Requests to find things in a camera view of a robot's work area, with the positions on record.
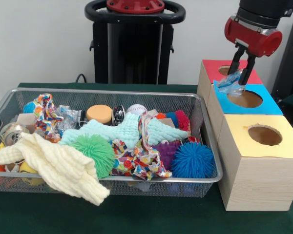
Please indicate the red spiky toy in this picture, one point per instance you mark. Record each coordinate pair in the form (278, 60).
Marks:
(182, 119)

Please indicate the pale pink ball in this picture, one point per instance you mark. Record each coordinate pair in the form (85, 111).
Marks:
(136, 109)

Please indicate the pale yellow cloth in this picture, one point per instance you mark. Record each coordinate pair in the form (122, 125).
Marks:
(58, 165)

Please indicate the tan round bun toy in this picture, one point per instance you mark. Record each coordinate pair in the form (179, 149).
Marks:
(99, 113)

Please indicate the mint green cloth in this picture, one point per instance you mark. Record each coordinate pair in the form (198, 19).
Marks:
(122, 129)

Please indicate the colourful patterned cloth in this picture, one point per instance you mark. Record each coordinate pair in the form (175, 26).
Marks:
(136, 161)
(44, 114)

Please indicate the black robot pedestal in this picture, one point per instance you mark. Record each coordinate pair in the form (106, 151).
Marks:
(132, 48)

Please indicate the crushed silver can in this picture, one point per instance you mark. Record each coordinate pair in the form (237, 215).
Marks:
(118, 115)

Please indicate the green spiky ball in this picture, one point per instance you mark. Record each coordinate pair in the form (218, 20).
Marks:
(95, 151)

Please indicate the wooden box with three holes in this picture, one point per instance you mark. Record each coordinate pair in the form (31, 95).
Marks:
(259, 180)

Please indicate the shallow clear mesh bin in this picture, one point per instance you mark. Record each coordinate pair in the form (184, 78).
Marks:
(207, 126)

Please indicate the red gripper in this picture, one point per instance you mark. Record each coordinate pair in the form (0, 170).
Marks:
(254, 38)

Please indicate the blue spiky ball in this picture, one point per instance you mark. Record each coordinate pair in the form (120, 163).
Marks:
(193, 160)

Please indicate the purple spiky ball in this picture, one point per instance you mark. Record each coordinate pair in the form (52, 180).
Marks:
(166, 152)

